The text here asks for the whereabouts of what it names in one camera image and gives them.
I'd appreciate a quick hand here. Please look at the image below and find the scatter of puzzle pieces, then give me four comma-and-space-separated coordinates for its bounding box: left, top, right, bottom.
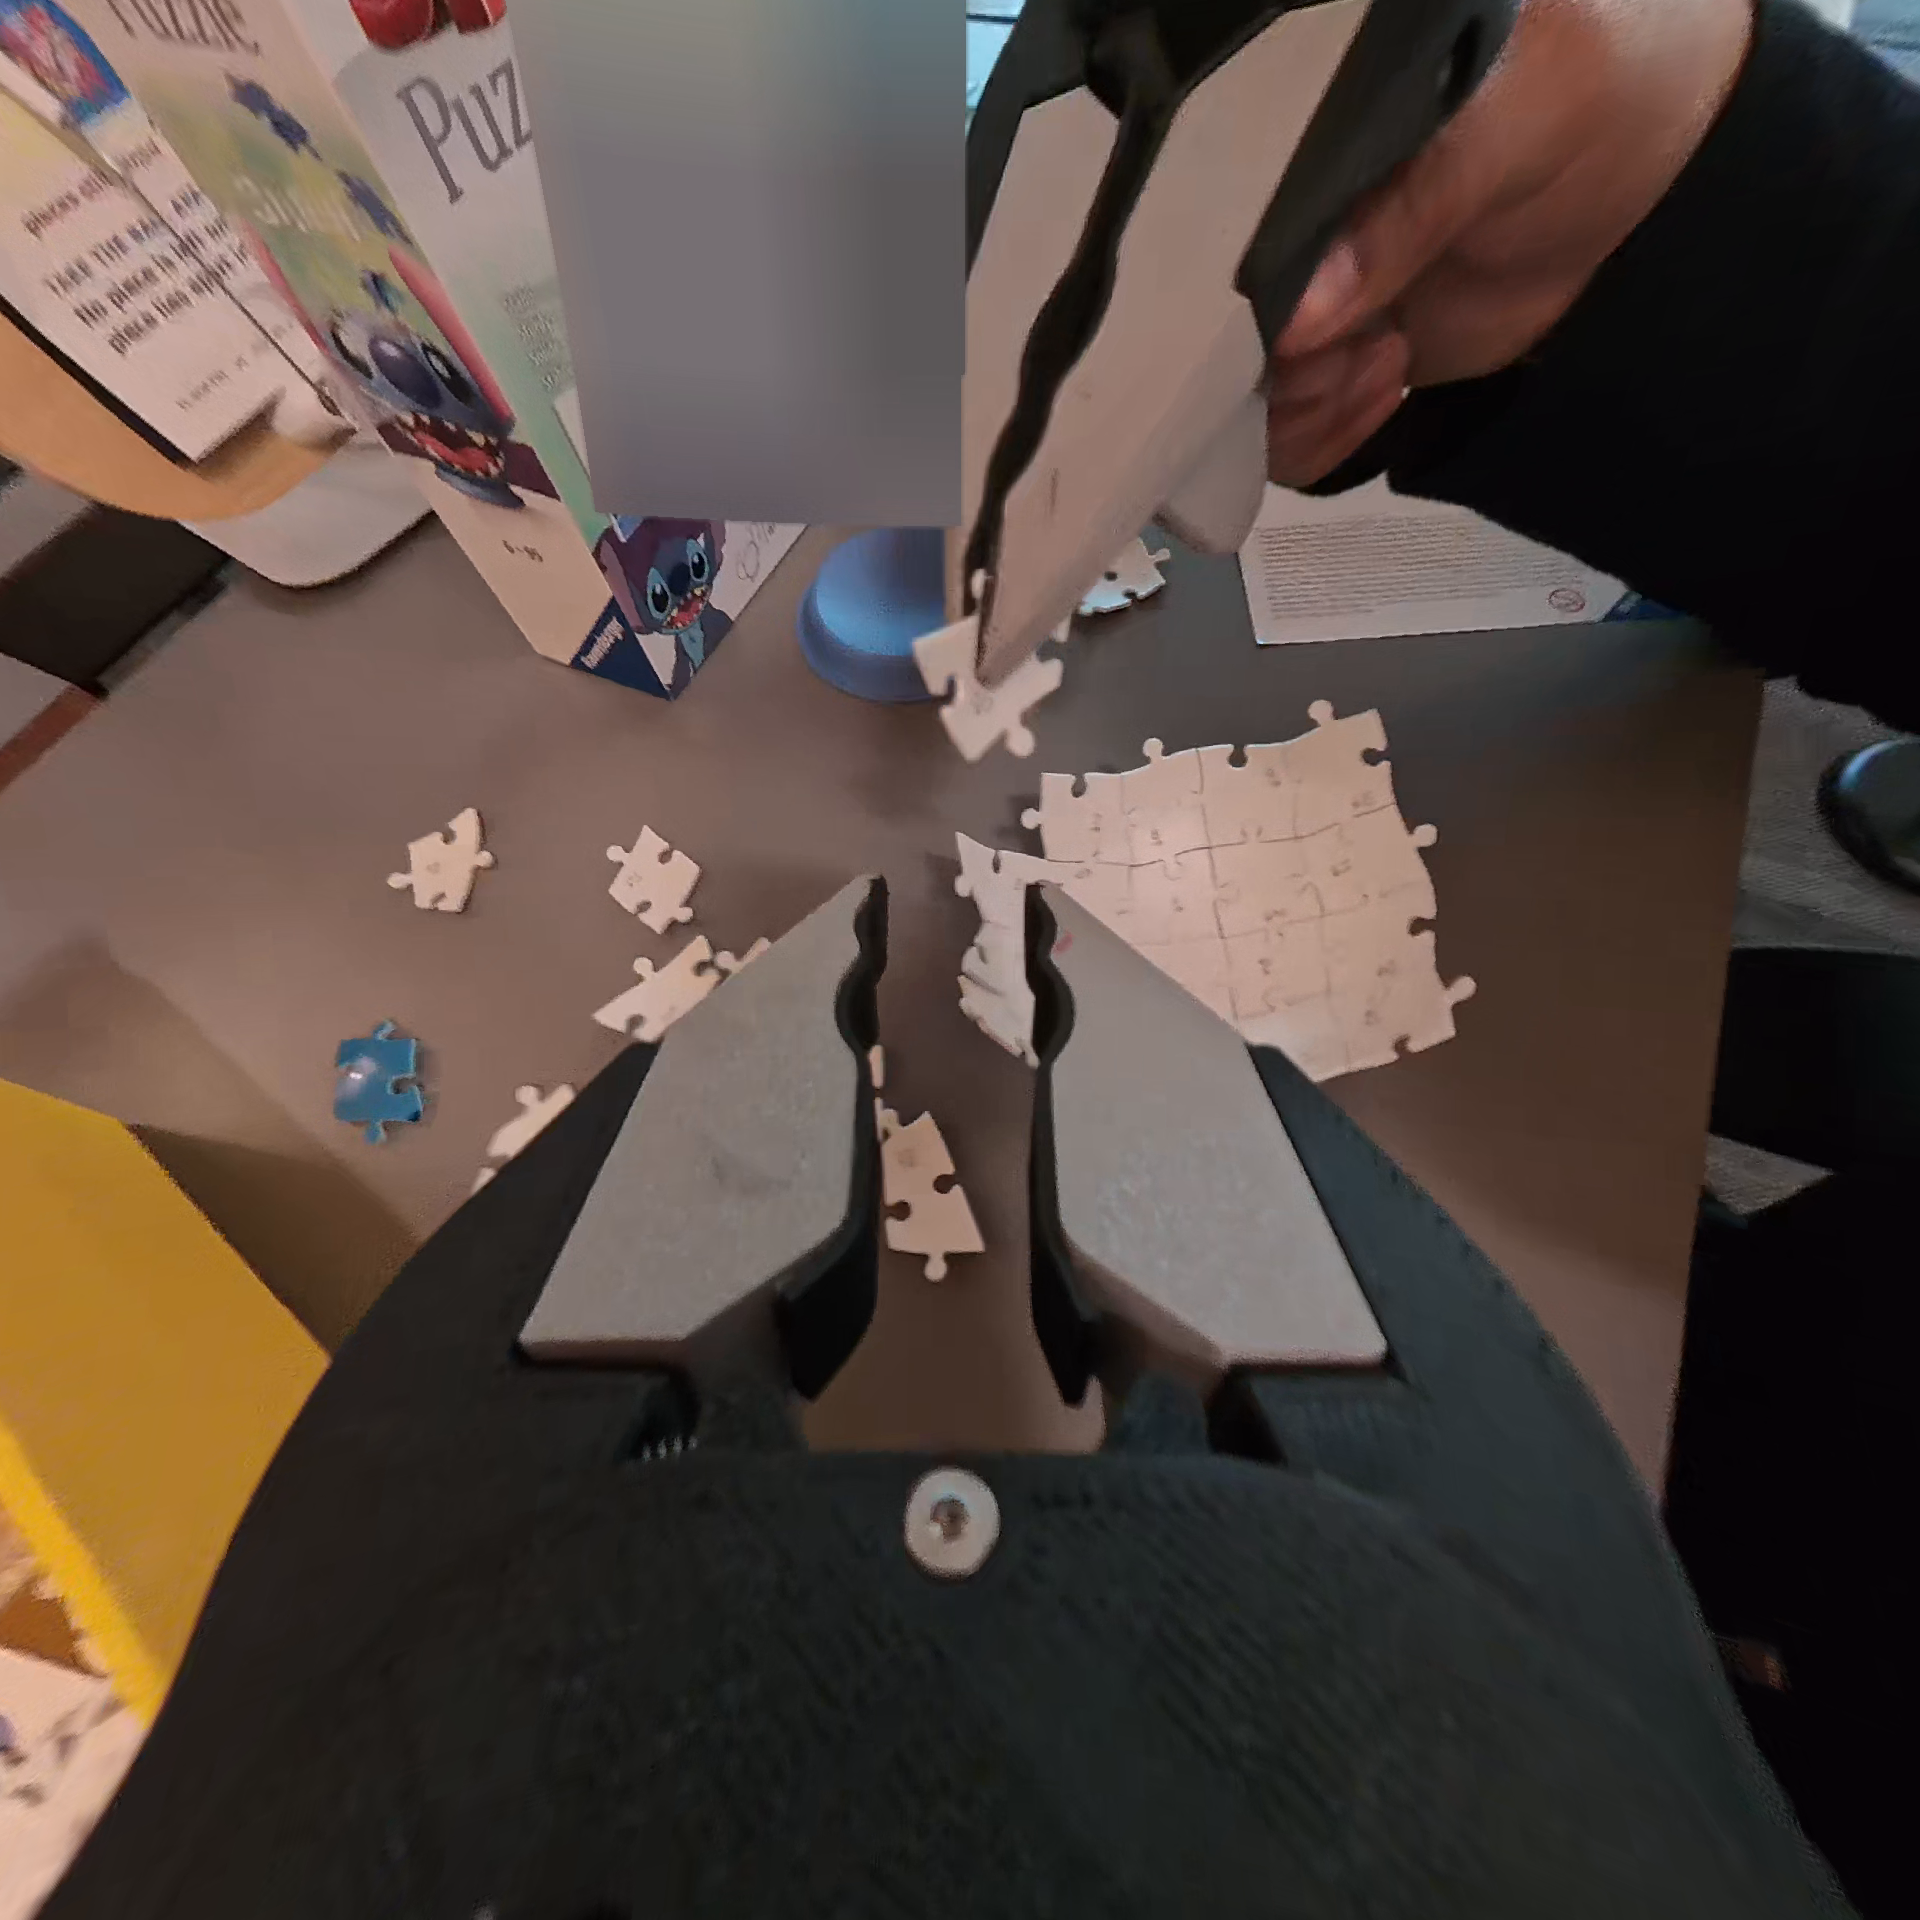
387, 538, 1174, 1284

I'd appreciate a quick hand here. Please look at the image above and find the light wooden panel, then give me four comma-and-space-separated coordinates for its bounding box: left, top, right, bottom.
0, 316, 362, 521

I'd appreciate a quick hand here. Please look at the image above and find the black rectangular pad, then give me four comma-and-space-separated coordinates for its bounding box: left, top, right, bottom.
0, 508, 227, 694

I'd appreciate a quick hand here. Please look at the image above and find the brown wooden stick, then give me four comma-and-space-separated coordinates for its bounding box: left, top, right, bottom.
0, 691, 97, 794

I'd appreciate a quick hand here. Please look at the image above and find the person's right hand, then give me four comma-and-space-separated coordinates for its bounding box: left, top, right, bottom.
1266, 0, 1760, 491

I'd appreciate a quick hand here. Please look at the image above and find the colourful cartoon puzzle box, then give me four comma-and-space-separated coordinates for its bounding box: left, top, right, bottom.
94, 0, 816, 703

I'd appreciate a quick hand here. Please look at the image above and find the dark chair armrest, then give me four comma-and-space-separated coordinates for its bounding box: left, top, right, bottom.
1821, 739, 1920, 894

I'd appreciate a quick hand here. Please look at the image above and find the yellow plastic bin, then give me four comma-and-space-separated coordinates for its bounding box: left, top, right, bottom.
0, 1079, 331, 1729

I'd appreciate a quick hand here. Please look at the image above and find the blue puzzle piece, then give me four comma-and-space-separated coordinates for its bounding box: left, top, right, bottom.
334, 1019, 433, 1146

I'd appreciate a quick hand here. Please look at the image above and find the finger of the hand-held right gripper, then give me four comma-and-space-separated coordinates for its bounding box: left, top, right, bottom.
979, 0, 1367, 684
958, 86, 1125, 607

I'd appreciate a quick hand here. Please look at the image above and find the single numbered puzzle piece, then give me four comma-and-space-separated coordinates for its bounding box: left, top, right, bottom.
913, 570, 1071, 764

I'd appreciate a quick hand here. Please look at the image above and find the white printed leaflet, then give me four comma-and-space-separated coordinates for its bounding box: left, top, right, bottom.
1238, 479, 1633, 646

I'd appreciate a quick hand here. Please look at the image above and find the illustrated instruction poster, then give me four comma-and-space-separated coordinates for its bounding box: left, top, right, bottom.
0, 0, 327, 466

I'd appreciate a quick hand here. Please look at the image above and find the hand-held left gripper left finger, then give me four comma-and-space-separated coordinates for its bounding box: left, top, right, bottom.
518, 874, 891, 1401

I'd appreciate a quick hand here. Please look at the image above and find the white panel base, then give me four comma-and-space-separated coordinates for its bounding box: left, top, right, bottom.
181, 442, 441, 589

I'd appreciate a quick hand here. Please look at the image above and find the blue round plastic stand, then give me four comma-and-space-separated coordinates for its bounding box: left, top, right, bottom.
797, 526, 982, 707

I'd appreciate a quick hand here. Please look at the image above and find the person's right forearm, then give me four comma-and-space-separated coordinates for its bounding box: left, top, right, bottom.
1382, 0, 1920, 735

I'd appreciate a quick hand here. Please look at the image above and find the assembled curved puzzle section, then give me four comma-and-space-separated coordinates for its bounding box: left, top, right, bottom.
957, 699, 1480, 1082

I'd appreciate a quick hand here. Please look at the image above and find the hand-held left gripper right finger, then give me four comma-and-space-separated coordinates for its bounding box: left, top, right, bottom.
1024, 883, 1392, 1407

